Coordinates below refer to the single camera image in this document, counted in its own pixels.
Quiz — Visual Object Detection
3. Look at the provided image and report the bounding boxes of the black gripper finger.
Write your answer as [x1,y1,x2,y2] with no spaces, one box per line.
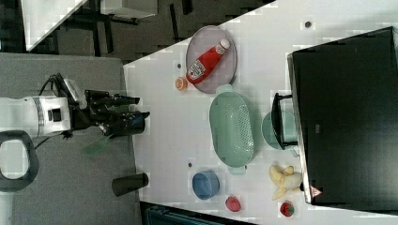
[110,96,140,106]
[109,112,150,136]

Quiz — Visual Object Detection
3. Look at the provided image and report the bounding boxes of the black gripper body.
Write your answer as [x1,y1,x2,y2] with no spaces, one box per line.
[70,90,119,136]

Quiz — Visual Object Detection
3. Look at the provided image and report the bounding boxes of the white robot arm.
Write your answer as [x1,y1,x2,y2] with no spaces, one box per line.
[1,90,150,138]

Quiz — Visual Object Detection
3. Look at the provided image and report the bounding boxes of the green spatula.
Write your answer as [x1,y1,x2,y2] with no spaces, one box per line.
[83,136,110,157]

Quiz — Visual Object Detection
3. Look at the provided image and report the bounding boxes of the orange slice toy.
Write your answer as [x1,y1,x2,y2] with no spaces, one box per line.
[175,77,188,91]

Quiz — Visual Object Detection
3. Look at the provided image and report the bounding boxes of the black cylinder cup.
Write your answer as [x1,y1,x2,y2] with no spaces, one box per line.
[112,172,149,197]

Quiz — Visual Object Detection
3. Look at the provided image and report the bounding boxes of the red ketchup bottle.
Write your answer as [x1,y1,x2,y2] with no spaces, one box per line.
[186,39,230,84]

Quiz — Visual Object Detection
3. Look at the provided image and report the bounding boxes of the blue bowl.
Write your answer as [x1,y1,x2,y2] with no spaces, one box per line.
[191,170,220,201]

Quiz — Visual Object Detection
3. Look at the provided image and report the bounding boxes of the grey round plate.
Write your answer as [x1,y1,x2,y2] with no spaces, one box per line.
[186,26,237,94]

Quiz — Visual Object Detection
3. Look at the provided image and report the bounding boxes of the white side table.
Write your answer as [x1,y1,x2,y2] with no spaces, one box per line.
[21,0,88,52]

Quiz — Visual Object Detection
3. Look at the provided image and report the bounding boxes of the pink strawberry toy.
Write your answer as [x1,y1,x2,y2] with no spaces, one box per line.
[225,196,241,212]

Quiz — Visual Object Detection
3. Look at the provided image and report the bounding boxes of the mint green mug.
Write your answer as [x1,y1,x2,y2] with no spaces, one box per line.
[261,111,299,158]

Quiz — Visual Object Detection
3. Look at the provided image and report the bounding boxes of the peeled banana toy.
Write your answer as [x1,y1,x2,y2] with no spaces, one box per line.
[268,165,302,201]

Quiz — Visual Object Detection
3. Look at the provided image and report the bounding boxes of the red strawberry toy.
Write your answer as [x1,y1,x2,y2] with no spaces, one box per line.
[280,202,295,218]

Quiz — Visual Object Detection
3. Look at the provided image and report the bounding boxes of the black toaster oven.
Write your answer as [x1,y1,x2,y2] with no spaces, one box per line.
[287,26,398,215]

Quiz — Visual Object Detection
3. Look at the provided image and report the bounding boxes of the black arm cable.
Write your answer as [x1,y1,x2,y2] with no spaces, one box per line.
[33,73,69,150]

